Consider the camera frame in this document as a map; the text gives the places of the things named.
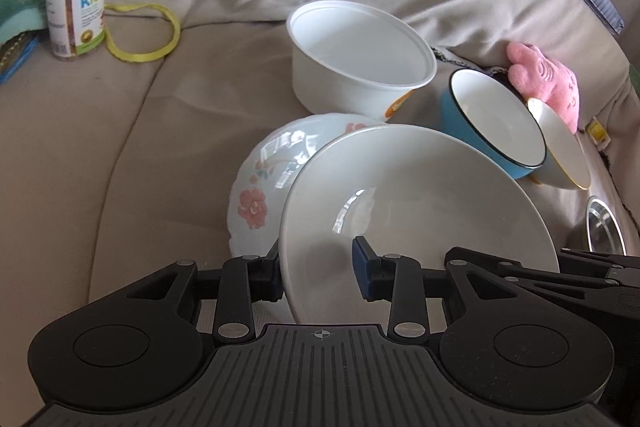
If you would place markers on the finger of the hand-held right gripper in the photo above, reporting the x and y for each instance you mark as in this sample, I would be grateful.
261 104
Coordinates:
600 257
560 274

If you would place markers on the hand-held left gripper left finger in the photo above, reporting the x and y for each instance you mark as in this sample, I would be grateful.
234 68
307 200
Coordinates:
267 279

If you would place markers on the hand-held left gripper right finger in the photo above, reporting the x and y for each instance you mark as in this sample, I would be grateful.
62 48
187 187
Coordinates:
365 269

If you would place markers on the stainless steel bowl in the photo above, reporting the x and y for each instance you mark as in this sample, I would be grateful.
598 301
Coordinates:
602 227

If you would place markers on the plain white plate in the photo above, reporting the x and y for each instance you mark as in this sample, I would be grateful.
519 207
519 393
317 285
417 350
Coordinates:
425 187

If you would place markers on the floral white plate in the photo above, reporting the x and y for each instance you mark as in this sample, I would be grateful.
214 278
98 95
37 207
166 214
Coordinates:
265 177

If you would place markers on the small gold-rimmed white bowl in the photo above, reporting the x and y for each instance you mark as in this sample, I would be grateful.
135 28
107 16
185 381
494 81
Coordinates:
562 142

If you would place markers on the blue ceramic bowl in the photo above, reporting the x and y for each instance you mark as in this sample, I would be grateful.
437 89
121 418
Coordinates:
495 117

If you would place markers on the white plastic bowl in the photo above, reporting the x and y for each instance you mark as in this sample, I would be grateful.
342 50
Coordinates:
350 52

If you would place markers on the small yellow tag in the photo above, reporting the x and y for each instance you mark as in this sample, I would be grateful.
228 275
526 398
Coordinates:
598 131

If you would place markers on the pink plush toy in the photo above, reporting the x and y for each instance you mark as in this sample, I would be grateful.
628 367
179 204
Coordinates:
550 82

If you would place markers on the dark zipper trim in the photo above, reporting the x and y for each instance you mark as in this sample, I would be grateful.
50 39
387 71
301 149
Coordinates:
440 53

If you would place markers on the yellow ribbon loop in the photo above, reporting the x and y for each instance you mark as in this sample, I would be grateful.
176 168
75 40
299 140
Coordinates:
135 58

